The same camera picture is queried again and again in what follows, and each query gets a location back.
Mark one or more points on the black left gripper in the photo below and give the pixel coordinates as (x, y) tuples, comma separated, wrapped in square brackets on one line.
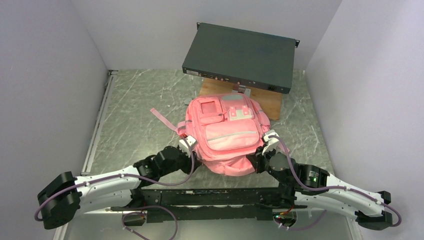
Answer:
[(188, 167)]

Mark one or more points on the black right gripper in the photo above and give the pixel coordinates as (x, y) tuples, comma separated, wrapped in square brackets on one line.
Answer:
[(257, 158)]

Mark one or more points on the pink student backpack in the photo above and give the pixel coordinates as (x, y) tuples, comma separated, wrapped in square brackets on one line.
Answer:
[(227, 127)]

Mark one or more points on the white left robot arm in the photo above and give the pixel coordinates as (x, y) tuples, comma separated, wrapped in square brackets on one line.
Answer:
[(68, 196)]

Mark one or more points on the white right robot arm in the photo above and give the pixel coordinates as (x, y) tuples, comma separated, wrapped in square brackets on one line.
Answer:
[(305, 185)]

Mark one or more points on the wooden support block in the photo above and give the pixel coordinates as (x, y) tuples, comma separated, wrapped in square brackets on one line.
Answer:
[(270, 101)]

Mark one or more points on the dark green rack device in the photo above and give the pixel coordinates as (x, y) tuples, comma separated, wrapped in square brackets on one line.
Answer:
[(252, 59)]

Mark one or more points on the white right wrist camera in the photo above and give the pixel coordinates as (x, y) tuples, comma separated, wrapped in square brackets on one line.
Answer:
[(270, 141)]

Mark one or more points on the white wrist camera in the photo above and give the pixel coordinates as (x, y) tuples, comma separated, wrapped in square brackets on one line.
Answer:
[(187, 144), (270, 141)]

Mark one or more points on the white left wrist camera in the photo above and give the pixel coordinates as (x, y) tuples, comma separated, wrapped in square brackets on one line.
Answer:
[(187, 144)]

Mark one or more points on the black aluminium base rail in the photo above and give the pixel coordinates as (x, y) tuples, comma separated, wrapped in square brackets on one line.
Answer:
[(197, 204)]

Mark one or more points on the grey metal bracket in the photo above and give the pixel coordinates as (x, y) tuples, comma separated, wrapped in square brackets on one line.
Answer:
[(242, 89)]

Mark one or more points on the silver side rail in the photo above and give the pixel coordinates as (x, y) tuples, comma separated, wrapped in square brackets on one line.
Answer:
[(101, 116)]

